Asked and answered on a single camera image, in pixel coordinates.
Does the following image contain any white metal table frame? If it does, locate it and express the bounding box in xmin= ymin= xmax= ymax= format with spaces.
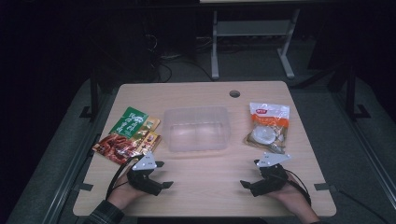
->
xmin=199 ymin=0 xmax=332 ymax=80

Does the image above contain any person's left hand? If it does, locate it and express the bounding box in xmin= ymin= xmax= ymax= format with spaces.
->
xmin=106 ymin=172 xmax=148 ymax=211

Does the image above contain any black floor cable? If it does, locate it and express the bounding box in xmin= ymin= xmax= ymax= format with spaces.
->
xmin=155 ymin=54 xmax=217 ymax=84
xmin=336 ymin=188 xmax=390 ymax=224

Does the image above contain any black metal stand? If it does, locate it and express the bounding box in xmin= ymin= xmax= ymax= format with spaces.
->
xmin=78 ymin=66 xmax=101 ymax=122
xmin=343 ymin=63 xmax=372 ymax=121

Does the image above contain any green and red seasoning packet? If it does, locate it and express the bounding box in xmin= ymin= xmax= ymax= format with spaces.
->
xmin=92 ymin=106 xmax=162 ymax=165

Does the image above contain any hand-held gripper black cable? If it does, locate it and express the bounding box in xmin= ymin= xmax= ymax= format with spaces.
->
xmin=283 ymin=169 xmax=313 ymax=207
xmin=105 ymin=154 xmax=145 ymax=201

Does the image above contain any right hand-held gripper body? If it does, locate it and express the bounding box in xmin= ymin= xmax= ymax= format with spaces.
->
xmin=250 ymin=152 xmax=292 ymax=198

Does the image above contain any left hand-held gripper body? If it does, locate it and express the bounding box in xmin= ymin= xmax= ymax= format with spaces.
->
xmin=126 ymin=151 xmax=163 ymax=196

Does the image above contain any grey metal rail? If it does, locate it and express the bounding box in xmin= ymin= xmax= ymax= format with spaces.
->
xmin=40 ymin=91 xmax=111 ymax=224
xmin=330 ymin=91 xmax=396 ymax=202

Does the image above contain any grey tape strip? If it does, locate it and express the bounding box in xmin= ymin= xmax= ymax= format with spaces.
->
xmin=313 ymin=182 xmax=338 ymax=192
xmin=72 ymin=182 xmax=94 ymax=192

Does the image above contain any left hand-held gripper black cable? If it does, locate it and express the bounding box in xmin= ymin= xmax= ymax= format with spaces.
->
xmin=105 ymin=154 xmax=145 ymax=201

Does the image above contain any orange and white snack bag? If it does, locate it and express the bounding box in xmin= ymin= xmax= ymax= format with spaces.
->
xmin=243 ymin=102 xmax=291 ymax=155

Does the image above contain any person's right hand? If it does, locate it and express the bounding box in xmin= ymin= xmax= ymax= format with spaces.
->
xmin=267 ymin=174 xmax=312 ymax=217

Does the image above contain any small yellow box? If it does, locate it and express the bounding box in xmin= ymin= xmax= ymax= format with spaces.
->
xmin=136 ymin=132 xmax=163 ymax=156

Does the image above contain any right hand-held gripper black cable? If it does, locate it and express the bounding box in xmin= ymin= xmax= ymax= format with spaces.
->
xmin=283 ymin=169 xmax=313 ymax=207

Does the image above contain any clear plastic container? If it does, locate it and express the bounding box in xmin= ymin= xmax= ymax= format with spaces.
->
xmin=162 ymin=105 xmax=232 ymax=153

